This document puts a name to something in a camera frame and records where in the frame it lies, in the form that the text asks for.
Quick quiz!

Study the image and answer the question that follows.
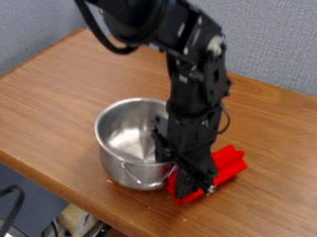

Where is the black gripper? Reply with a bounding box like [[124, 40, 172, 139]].
[[152, 107, 221, 199]]

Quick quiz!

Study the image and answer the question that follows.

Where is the red block object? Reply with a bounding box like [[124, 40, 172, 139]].
[[165, 145, 247, 205]]

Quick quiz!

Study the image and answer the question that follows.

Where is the metal pot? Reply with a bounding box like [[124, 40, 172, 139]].
[[93, 98, 175, 191]]

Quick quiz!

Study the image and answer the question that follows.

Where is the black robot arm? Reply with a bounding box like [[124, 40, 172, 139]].
[[73, 0, 231, 199]]

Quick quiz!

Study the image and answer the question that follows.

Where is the beige box under table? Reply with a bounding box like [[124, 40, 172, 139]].
[[57, 205, 102, 237]]

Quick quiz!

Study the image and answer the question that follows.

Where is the black cable under table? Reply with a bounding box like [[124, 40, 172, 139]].
[[0, 184, 25, 237]]

